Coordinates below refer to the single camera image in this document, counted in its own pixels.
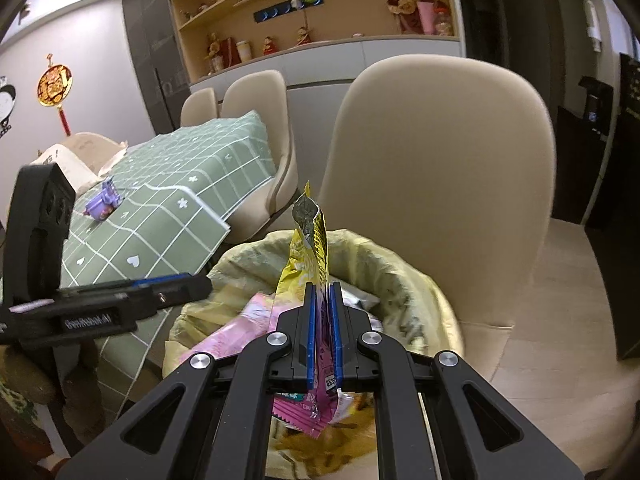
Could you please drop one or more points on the yellow snack wrapper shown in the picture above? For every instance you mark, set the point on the yellow snack wrapper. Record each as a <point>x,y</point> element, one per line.
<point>307,245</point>

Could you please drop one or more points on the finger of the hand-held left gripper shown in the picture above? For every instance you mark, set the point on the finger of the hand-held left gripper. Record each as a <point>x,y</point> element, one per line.
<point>185,292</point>
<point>165,279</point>

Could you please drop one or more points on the white wall intercom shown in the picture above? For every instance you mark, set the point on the white wall intercom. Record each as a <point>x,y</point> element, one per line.
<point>592,22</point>

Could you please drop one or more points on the pink snack wrapper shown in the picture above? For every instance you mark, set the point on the pink snack wrapper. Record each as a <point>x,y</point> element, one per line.
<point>322,405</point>

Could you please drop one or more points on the green checkered tablecloth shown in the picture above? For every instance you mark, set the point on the green checkered tablecloth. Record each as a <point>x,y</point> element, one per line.
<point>165,195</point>

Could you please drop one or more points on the black floor appliance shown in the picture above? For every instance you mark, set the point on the black floor appliance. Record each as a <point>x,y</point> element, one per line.
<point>585,150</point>

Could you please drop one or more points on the small red figurine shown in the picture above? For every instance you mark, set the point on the small red figurine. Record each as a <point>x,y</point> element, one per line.
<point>301,36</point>
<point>269,45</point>

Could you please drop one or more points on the pink plastic packaging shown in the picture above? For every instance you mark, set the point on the pink plastic packaging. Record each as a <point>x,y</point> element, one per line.
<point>235,332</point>

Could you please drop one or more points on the panda wall clock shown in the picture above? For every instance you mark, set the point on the panda wall clock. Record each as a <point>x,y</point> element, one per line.
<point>5,105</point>

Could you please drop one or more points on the dark glass cabinet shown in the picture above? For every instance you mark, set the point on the dark glass cabinet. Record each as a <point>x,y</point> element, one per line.
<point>150,60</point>

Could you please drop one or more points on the flower bouquet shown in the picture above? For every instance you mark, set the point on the flower bouquet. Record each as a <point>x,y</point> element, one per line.
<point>410,7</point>

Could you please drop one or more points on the silver foil wrapper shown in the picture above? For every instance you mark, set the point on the silver foil wrapper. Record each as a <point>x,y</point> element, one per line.
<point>357,302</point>

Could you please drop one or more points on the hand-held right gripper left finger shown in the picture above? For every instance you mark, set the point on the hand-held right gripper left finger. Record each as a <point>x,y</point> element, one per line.
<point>311,332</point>

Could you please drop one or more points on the yellow plastic bag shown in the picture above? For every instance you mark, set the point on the yellow plastic bag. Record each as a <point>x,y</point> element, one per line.
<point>415,290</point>

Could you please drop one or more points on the black socket strip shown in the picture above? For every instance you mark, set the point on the black socket strip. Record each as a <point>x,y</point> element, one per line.
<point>287,6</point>

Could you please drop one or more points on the red gold hanging ornament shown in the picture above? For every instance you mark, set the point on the red gold hanging ornament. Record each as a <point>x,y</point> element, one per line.
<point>55,87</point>

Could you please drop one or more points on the dark red gift bag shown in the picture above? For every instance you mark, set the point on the dark red gift bag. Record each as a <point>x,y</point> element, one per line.
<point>224,54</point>

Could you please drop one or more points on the printed mesh food cover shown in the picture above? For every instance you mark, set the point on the printed mesh food cover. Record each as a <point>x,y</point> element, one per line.
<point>60,165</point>

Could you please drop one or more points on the wooden shelf unit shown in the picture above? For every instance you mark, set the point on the wooden shelf unit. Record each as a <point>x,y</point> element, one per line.
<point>350,20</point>

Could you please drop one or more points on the black cabinet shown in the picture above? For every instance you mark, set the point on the black cabinet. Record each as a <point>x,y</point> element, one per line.
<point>627,210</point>

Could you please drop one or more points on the white base cabinet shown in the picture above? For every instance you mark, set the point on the white base cabinet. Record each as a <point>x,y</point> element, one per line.
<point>345,60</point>

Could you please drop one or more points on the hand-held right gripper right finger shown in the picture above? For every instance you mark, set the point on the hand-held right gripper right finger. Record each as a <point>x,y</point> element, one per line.
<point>336,332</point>

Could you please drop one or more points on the white cup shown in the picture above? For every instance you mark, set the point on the white cup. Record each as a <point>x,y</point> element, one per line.
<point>243,51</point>

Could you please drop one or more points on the purple toy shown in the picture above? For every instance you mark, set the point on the purple toy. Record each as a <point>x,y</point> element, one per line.
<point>104,202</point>

